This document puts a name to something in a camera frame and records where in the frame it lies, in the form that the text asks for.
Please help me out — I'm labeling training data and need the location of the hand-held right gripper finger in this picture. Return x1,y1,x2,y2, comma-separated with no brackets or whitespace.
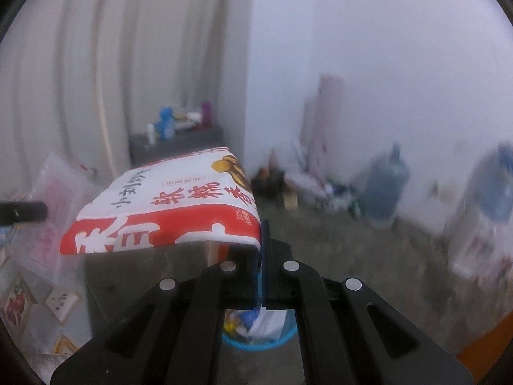
50,245,263,385
261,220,471,385

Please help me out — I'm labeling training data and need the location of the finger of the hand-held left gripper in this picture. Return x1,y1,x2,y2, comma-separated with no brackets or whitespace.
0,201,48,225

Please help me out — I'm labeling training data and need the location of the clear plastic bag red print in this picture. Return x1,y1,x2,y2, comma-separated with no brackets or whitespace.
18,152,105,285

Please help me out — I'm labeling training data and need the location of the blue plastic basket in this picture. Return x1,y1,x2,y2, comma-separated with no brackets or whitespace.
222,309,299,353

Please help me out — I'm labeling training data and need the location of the red and white snack bag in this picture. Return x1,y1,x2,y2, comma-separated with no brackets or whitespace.
60,146,262,256

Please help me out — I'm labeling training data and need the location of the dark box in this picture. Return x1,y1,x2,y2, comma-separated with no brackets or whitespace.
250,168,288,200

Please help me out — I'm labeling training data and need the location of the white plastic bag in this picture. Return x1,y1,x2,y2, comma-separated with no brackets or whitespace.
286,166,335,201

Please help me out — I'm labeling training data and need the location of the fruit-print tablecloth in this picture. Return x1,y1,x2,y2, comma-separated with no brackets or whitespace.
0,225,95,365

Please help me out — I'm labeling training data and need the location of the large blue water jug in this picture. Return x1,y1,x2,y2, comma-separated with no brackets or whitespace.
361,142,410,227

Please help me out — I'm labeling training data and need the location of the grey cabinet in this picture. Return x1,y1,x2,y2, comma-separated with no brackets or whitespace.
128,124,225,169

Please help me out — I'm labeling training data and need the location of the pink board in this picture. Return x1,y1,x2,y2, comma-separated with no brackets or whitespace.
302,74,346,169

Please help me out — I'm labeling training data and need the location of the blue bottle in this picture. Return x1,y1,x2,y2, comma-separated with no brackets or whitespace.
158,106,176,140

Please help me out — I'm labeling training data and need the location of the white curtain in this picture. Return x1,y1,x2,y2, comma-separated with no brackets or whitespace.
0,0,257,193

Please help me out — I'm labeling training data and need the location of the orange object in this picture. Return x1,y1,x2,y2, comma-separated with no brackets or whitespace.
457,317,510,384

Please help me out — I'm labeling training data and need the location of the water dispenser with jug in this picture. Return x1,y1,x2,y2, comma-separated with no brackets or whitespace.
449,142,513,279

